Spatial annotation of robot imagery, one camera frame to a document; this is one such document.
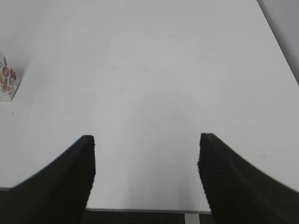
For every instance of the white table leg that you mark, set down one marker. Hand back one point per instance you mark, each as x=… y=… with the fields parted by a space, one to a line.
x=192 y=218

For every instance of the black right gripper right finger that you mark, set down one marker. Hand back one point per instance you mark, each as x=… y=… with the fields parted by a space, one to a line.
x=239 y=193

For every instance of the white yili changqing bottle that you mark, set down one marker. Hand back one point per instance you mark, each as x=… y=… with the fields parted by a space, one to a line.
x=9 y=81

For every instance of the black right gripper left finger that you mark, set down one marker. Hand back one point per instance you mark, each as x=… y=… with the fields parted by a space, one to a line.
x=58 y=193

